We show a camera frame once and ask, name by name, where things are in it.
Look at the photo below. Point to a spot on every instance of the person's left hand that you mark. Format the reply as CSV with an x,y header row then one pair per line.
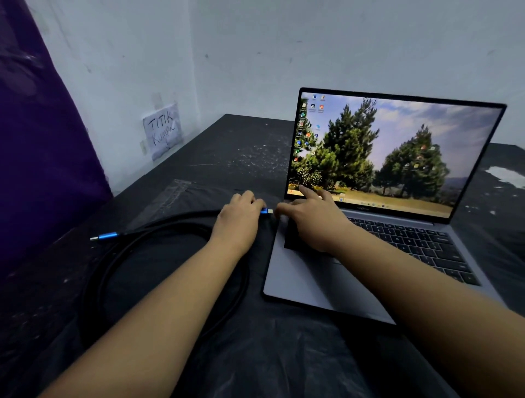
x,y
238,225

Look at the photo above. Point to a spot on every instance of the person's right hand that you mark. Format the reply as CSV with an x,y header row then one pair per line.
x,y
318,223

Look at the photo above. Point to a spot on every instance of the grey laptop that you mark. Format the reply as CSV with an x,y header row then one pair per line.
x,y
398,156

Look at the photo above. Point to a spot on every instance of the person's left forearm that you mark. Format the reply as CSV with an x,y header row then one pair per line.
x,y
156,324

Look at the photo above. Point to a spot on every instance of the person's right forearm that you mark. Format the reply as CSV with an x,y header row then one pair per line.
x,y
430,311

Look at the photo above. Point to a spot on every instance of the black plastic table cover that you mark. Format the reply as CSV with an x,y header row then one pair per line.
x,y
238,156

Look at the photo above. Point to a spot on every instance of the white handwritten paper note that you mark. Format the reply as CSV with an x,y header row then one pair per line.
x,y
163,131

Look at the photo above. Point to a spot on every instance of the purple cloth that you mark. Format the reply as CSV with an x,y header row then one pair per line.
x,y
37,143

